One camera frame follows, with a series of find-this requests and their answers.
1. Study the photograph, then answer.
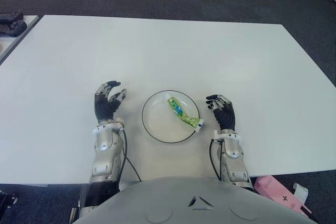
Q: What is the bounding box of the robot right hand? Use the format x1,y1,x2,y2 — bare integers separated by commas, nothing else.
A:
205,93,236,131

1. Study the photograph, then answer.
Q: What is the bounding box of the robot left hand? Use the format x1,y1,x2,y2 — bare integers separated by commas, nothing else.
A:
93,80,128,125

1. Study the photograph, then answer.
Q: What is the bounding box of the white plate black rim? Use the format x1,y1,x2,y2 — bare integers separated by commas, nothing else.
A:
141,89,202,145

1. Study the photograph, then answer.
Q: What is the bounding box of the pink cardboard box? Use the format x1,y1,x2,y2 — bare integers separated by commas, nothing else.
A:
253,176,313,218

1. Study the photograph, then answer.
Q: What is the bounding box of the grey robot torso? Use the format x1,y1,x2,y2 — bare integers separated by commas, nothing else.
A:
73,176,318,224

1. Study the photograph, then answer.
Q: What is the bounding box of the white paper roll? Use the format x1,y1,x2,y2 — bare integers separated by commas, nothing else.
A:
292,183,309,205

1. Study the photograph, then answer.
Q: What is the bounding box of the white side table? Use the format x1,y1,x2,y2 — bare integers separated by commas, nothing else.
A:
0,15,40,63

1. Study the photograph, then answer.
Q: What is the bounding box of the black game controller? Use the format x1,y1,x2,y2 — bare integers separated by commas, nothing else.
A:
0,10,24,23
0,21,28,37

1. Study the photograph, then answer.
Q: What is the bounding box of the black caster wheel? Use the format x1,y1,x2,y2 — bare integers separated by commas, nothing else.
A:
0,188,18,211

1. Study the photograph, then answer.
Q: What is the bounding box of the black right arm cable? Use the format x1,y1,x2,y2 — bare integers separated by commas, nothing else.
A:
209,138,226,182

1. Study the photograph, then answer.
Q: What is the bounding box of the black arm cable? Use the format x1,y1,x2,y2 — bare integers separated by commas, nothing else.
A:
209,138,226,182
118,129,142,183

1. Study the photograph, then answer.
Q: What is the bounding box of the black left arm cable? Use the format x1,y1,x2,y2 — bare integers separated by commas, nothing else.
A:
118,129,142,183

